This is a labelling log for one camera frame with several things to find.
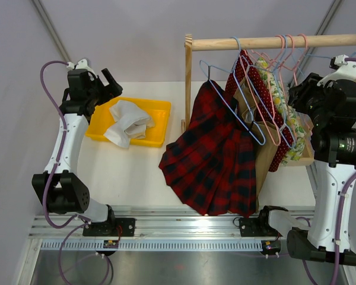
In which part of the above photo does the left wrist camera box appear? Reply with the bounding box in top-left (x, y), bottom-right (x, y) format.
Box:
top-left (66, 58), bottom-right (95, 74)

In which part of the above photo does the wooden rack rod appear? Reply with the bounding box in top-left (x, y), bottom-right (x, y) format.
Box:
top-left (192, 34), bottom-right (356, 52)

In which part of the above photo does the wooden rack left post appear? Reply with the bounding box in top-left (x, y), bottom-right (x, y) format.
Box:
top-left (181, 34), bottom-right (193, 132)

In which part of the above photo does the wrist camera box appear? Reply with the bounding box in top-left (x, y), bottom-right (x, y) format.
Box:
top-left (66, 58), bottom-right (95, 74)
top-left (317, 55), bottom-right (356, 86)

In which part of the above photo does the blue hanger with plaid skirt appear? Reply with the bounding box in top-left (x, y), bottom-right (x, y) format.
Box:
top-left (199, 37), bottom-right (266, 146)

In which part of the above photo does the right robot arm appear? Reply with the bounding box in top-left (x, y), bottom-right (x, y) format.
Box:
top-left (239, 73), bottom-right (356, 266)

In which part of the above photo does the yellow plastic tray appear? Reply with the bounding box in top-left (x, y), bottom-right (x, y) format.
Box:
top-left (85, 96), bottom-right (171, 147)

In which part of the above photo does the lemon print skirt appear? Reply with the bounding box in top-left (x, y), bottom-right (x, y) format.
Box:
top-left (255, 57), bottom-right (306, 166)

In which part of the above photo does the tan brown skirt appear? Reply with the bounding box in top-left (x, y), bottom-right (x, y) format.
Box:
top-left (234, 80), bottom-right (280, 210)

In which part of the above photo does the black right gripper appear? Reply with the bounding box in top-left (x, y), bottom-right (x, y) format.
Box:
top-left (288, 73), bottom-right (336, 128)

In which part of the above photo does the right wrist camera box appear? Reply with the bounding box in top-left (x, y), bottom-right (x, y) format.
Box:
top-left (317, 55), bottom-right (356, 86)

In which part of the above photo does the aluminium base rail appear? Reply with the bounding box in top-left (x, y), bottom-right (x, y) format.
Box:
top-left (28, 207), bottom-right (265, 252)

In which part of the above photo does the red black plaid skirt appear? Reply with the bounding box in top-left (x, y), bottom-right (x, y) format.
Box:
top-left (159, 81), bottom-right (256, 217)

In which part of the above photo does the pink hanger with lemon skirt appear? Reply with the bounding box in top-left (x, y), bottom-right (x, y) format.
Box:
top-left (280, 33), bottom-right (314, 131)

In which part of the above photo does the red white polka-dot skirt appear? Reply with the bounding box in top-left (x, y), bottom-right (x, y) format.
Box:
top-left (225, 50), bottom-right (294, 172)

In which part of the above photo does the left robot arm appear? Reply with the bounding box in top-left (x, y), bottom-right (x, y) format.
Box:
top-left (31, 67), bottom-right (123, 236)

